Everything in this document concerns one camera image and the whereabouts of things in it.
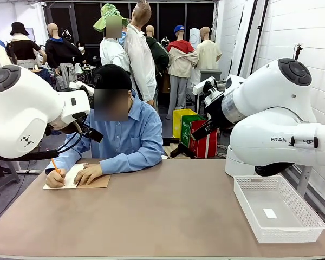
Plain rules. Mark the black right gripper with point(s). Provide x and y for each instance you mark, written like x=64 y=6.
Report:
x=216 y=111

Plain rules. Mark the spiral notebook brown cover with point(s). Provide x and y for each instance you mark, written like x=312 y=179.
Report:
x=97 y=182

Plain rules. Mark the yellow pencil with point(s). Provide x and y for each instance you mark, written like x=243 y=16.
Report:
x=54 y=163

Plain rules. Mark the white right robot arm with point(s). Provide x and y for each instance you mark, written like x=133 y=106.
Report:
x=260 y=135

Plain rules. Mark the person's left forearm blue sleeve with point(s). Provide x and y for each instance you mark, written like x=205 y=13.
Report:
x=130 y=162

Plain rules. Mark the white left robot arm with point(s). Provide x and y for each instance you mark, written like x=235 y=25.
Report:
x=21 y=108

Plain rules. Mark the person's right forearm blue sleeve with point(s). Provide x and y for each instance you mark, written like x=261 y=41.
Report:
x=67 y=154

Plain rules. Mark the person's left hand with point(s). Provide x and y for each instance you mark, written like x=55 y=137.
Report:
x=89 y=173

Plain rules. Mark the person's right hand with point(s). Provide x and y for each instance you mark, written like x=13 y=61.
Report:
x=55 y=180

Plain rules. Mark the green recycling bag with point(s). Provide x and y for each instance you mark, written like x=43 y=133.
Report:
x=187 y=130

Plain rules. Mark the red recycling bag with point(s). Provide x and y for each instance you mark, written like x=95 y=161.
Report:
x=205 y=147

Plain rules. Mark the yellow recycling bag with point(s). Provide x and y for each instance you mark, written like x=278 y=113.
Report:
x=178 y=122

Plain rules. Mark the black floor stand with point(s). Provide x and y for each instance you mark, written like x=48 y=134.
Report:
x=182 y=150

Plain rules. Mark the person torso blue shirt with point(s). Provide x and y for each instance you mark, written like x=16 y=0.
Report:
x=124 y=135

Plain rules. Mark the grey cabinet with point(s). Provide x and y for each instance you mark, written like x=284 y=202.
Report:
x=215 y=73

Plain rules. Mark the black cap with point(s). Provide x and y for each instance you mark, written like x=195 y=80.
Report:
x=111 y=75

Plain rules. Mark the mannequin blue cap red jacket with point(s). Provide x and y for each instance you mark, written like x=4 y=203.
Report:
x=181 y=59

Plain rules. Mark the mannequin cream shirt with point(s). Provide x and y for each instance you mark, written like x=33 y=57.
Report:
x=208 y=54

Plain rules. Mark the mannequin green checked hat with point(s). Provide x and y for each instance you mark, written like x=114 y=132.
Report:
x=112 y=54

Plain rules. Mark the masked background person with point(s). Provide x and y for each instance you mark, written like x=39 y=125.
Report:
x=82 y=48

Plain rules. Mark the tall mannequin white shirt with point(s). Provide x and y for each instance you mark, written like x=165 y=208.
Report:
x=140 y=62

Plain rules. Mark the mannequin black hoodie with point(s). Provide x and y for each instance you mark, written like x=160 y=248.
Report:
x=61 y=52

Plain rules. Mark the mannequin dark green hoodie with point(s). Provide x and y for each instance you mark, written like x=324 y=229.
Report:
x=159 y=54

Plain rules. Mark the white oval fan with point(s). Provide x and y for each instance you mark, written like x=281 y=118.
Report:
x=195 y=38

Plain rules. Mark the white basket label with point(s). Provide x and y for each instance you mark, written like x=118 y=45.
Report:
x=270 y=213

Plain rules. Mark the mannequin black bucket hat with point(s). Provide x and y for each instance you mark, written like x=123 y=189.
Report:
x=23 y=50

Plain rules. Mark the black tripod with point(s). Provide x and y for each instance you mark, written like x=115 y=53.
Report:
x=298 y=52

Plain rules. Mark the white perforated plastic basket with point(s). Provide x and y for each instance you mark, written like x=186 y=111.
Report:
x=300 y=233

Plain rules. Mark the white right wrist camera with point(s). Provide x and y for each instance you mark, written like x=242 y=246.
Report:
x=203 y=85

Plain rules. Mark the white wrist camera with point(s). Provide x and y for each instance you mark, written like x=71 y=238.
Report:
x=203 y=85
x=78 y=86

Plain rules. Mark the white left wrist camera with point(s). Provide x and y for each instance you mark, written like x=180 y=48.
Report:
x=78 y=86

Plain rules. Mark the white desk leg frame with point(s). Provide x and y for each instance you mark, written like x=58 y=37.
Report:
x=29 y=171

